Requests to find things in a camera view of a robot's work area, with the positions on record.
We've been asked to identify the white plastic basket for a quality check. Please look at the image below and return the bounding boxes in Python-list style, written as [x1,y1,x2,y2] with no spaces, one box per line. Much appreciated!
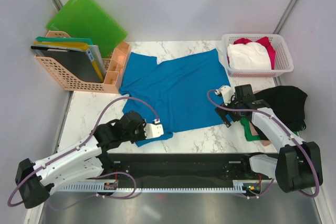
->
[219,34,294,78]

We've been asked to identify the black folded t-shirt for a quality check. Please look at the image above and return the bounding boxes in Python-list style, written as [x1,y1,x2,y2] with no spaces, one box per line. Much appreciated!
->
[255,86,308,132]

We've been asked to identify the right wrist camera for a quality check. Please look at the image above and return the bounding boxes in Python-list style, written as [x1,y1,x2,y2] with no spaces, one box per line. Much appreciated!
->
[215,85,234,105]

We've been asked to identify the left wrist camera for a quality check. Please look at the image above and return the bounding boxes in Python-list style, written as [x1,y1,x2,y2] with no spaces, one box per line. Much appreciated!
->
[144,123,164,140]

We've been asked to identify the teal folder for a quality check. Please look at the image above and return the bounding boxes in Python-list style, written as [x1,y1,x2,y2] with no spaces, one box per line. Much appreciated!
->
[35,36,94,45]

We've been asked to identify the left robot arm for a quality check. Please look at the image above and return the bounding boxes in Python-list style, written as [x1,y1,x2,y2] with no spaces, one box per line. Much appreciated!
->
[15,111,155,209]

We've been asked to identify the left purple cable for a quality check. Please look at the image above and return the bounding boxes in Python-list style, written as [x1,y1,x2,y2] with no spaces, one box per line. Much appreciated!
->
[7,96,160,207]

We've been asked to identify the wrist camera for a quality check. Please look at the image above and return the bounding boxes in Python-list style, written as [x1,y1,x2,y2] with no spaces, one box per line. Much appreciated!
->
[215,85,234,105]
[144,123,164,140]

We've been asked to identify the white cable duct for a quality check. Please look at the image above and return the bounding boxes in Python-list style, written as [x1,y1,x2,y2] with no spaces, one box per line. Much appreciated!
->
[58,180,262,194]

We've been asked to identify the blue t-shirt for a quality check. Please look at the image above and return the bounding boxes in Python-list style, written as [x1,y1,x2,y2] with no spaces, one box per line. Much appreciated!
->
[119,49,230,140]

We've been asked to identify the green plastic board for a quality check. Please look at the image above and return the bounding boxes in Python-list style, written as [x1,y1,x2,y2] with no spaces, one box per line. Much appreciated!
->
[46,0,128,58]

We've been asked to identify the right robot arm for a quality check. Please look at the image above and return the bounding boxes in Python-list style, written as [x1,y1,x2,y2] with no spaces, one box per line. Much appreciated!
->
[208,84,323,197]

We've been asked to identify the red t-shirt in basket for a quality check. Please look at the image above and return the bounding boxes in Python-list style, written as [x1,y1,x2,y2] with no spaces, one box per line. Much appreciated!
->
[233,36,276,70]

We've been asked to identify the yellow folder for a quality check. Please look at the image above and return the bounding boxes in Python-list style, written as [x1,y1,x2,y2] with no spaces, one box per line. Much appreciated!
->
[34,41,89,51]

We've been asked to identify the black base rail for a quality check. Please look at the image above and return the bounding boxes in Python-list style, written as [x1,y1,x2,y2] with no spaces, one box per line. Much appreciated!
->
[103,153,268,188]

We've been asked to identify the pink folded t-shirt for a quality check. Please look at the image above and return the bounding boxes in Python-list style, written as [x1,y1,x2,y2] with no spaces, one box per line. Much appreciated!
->
[249,122,271,146]

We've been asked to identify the green folded t-shirt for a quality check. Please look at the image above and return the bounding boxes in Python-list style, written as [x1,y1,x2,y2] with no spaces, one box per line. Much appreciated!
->
[240,118,261,142]

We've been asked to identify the black folder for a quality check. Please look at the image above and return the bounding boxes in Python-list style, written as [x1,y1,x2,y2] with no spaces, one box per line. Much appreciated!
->
[30,46,103,83]

